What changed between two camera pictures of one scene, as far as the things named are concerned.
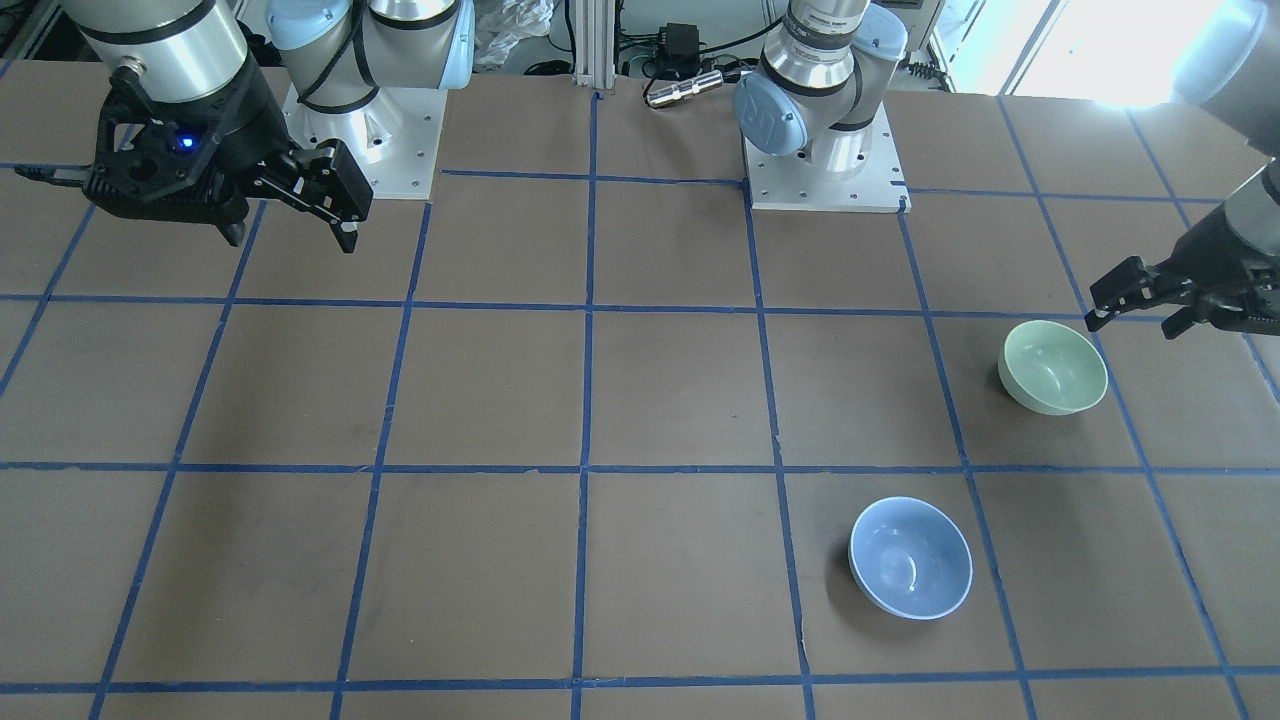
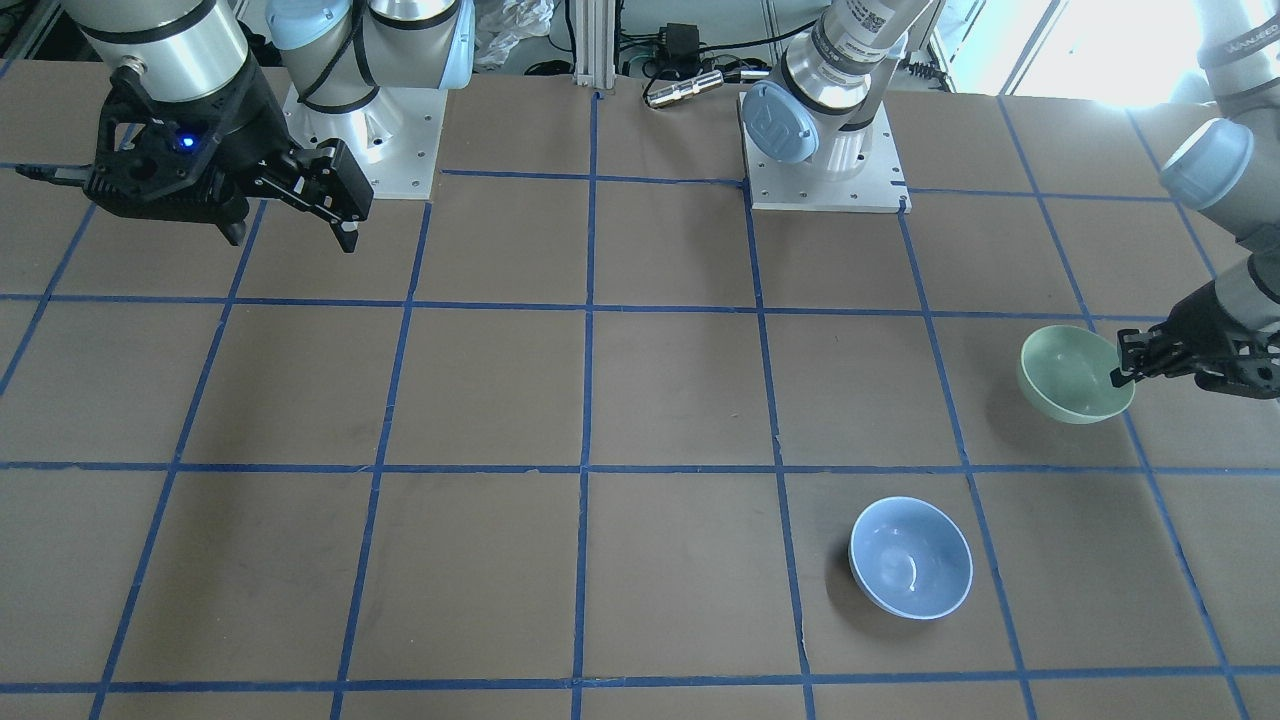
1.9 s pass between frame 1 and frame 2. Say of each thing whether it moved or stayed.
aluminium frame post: stayed
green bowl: moved
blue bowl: stayed
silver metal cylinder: stayed
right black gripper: stayed
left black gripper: moved
